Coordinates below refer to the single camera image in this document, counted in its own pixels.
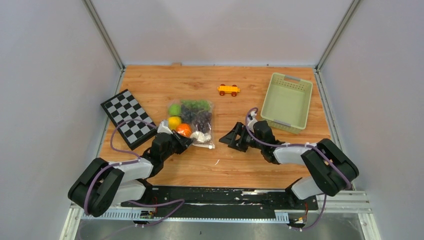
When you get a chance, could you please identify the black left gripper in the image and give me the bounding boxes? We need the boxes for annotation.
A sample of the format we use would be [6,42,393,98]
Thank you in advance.
[161,129,195,162]

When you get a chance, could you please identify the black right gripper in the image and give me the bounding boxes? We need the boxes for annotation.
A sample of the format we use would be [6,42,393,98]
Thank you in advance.
[219,122,264,153]

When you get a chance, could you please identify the clear zip top bag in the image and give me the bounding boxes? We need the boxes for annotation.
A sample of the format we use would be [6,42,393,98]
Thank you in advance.
[167,99,215,150]

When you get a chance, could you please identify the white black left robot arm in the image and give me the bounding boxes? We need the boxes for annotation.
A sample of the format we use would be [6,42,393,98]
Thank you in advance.
[67,131,194,217]

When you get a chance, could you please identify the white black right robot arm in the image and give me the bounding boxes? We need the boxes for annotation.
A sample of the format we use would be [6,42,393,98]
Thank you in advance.
[219,121,359,209]

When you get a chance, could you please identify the fake orange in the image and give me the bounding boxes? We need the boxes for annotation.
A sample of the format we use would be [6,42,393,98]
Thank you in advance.
[175,123,192,138]

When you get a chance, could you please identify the fake yellow lemon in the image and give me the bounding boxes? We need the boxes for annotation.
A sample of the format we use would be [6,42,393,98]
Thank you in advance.
[167,116,182,130]

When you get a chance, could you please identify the white fake garlic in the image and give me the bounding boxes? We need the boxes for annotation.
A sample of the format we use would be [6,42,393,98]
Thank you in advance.
[190,131,212,144]

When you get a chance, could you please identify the fake green lime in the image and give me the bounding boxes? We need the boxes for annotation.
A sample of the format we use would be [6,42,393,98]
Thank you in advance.
[168,103,182,117]

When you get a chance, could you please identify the dark purple fake grapes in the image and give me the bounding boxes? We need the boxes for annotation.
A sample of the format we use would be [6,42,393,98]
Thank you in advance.
[180,105,212,133]

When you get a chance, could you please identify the green fake grapes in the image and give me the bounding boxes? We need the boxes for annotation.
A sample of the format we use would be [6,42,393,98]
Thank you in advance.
[180,99,211,112]

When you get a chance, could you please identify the yellow toy car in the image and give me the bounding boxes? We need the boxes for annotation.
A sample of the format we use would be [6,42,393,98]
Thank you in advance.
[217,84,241,97]

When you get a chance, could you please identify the pale green plastic basket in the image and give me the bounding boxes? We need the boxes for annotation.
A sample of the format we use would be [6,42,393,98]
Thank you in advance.
[260,72,313,134]

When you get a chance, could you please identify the black white checkerboard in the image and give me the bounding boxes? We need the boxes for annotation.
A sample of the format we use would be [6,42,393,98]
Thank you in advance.
[100,89,157,150]

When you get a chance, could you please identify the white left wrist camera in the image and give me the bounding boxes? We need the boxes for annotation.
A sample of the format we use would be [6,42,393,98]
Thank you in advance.
[156,120,173,135]

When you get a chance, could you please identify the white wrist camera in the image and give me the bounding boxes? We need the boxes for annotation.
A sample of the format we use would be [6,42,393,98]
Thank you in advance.
[156,120,173,135]
[246,110,258,131]

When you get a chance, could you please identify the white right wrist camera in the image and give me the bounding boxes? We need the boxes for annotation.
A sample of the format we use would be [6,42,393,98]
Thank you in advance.
[246,110,258,131]

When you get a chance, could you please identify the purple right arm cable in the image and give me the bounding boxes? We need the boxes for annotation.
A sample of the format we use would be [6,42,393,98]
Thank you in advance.
[245,107,353,232]

